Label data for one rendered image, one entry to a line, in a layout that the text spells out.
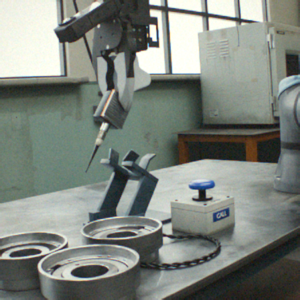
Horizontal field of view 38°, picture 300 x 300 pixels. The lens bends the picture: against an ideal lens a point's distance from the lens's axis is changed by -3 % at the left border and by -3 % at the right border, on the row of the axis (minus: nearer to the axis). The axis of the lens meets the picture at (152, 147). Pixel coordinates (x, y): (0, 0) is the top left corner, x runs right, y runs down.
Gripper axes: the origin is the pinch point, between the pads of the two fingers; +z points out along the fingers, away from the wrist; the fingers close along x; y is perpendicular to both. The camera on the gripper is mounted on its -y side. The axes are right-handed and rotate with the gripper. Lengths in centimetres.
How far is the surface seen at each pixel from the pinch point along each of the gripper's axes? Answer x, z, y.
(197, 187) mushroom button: -12.6, 13.0, 4.0
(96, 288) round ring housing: -23.7, 16.6, -22.8
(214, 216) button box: -15.5, 17.1, 4.3
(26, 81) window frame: 142, -13, 59
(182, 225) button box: -10.8, 18.7, 2.4
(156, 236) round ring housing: -17.0, 16.3, -8.8
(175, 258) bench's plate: -17.8, 19.7, -6.5
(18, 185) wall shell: 150, 37, 54
